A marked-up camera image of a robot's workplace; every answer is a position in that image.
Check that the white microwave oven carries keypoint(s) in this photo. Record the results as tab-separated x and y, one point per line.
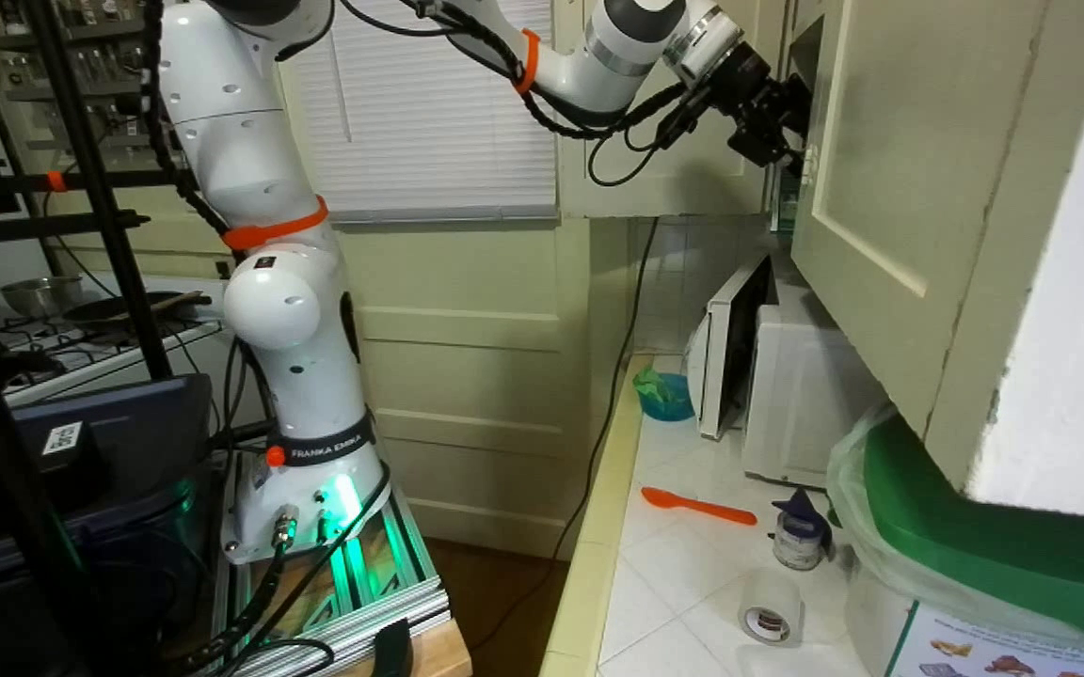
775	371

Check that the teal plastic cup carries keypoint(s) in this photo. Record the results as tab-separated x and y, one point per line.
663	398

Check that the black metal rack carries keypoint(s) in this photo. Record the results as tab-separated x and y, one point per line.
28	251

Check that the dark blue storage case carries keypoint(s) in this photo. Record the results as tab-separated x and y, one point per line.
116	444

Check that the open cream cabinet door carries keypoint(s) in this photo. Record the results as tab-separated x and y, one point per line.
940	153

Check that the clear bin with green lid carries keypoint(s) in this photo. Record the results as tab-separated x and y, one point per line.
949	588

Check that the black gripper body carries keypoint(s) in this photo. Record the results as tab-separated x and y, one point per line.
757	108

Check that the cream upper wall cabinet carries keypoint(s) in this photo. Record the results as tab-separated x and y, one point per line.
699	173

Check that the white window blind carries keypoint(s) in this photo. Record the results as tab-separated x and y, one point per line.
396	127

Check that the small dark-capped bottle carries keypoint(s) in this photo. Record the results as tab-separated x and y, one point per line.
802	537

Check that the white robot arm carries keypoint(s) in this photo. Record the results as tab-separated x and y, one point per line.
322	470

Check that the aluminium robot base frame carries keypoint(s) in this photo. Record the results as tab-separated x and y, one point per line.
372	602

